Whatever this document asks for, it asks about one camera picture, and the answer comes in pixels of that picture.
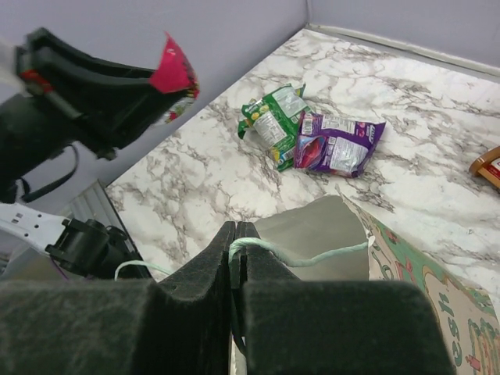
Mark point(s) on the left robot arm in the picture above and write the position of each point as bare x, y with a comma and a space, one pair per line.
31, 134

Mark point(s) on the wooden shelf rack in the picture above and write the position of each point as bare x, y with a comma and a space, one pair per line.
487, 166

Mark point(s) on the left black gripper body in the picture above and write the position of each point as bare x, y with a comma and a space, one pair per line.
75, 85

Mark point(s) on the green snack packet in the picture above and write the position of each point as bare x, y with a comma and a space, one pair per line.
275, 118

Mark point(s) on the purple snack packet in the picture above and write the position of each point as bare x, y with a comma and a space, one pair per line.
336, 145

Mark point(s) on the red snack packet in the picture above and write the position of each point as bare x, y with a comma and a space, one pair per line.
175, 76

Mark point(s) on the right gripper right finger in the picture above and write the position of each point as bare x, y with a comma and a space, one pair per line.
284, 325

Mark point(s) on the green white paper bag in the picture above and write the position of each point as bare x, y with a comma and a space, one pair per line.
332, 239

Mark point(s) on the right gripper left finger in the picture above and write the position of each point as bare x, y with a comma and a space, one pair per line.
180, 325

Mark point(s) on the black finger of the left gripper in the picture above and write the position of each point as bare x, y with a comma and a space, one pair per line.
135, 104

